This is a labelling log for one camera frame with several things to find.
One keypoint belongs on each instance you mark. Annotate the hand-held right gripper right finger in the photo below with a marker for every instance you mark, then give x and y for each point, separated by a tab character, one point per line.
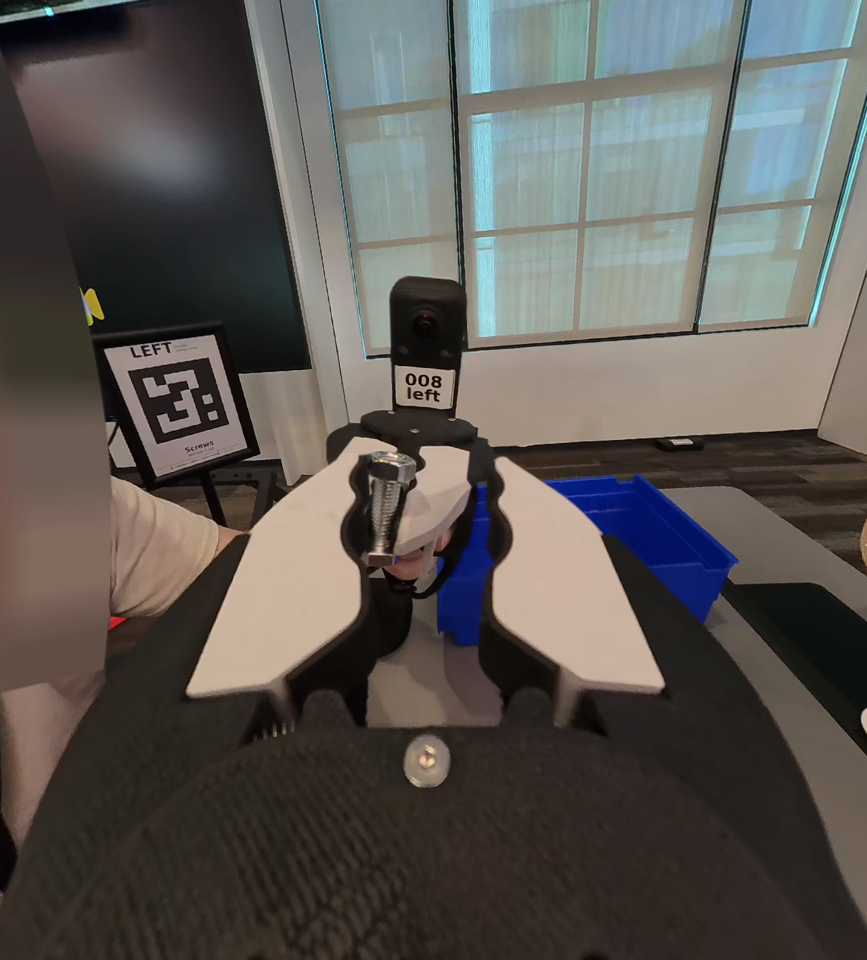
568	585

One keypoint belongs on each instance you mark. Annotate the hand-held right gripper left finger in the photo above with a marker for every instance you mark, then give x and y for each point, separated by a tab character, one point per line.
283	585

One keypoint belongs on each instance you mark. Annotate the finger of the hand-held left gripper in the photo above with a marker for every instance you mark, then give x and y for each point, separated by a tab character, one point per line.
441	495

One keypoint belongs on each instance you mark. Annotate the steel hex bolt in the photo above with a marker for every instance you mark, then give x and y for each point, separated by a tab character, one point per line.
387	510

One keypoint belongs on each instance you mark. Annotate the blue plastic bin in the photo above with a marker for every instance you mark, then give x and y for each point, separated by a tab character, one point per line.
628	540

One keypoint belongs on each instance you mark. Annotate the steel hex nut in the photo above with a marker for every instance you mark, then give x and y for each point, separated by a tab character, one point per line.
379	559

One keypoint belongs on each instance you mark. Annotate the person's left hand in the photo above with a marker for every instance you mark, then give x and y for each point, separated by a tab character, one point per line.
403	574

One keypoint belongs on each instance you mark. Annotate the black sign easel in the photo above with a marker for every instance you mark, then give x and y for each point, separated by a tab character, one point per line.
212	495

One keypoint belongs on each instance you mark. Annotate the large grid window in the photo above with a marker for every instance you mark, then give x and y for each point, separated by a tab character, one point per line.
523	165

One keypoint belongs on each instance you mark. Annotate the small black floor device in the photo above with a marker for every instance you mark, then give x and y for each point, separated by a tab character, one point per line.
679	444

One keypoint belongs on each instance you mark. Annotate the framed black-white marker sign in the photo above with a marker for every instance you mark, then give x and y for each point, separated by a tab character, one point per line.
178	405

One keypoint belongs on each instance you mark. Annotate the black desk mat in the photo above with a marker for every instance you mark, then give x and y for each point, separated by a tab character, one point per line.
816	645

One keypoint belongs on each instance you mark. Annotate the person's beige shirt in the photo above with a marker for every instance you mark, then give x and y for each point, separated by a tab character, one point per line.
51	712

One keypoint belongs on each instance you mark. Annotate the large dark screen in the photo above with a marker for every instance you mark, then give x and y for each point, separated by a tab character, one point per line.
178	187

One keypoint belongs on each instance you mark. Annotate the yellow sticker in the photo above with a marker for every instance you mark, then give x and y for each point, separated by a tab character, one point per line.
92	307

